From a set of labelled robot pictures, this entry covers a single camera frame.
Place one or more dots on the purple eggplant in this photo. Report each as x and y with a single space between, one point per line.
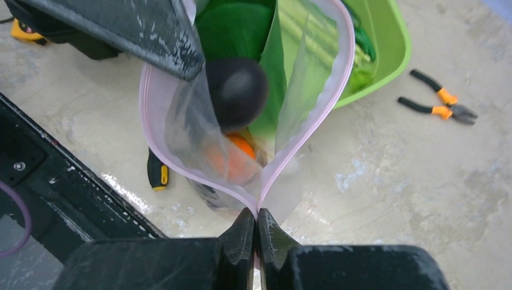
239 90

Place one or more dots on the orange black pliers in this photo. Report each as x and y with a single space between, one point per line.
450 107

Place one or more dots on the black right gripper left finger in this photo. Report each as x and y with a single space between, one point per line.
224 262

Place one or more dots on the orange fruit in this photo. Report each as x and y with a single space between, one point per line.
236 163

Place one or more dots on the black yellow screwdriver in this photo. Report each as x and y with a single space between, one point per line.
157 172

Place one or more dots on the green bok choy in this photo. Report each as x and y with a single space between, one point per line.
248 29

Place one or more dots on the yellow tape measure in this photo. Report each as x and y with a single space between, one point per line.
24 33

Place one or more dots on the clear zip top bag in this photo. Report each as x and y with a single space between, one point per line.
179 123

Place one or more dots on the green plastic tray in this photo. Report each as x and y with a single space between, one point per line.
387 30

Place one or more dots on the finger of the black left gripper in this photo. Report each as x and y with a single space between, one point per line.
160 32

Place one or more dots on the green chili pepper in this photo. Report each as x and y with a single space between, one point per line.
363 40

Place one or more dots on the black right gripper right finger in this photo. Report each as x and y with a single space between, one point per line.
286 264

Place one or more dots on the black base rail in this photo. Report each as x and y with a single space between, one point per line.
68 204

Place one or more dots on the white napa cabbage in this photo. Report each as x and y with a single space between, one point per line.
298 17

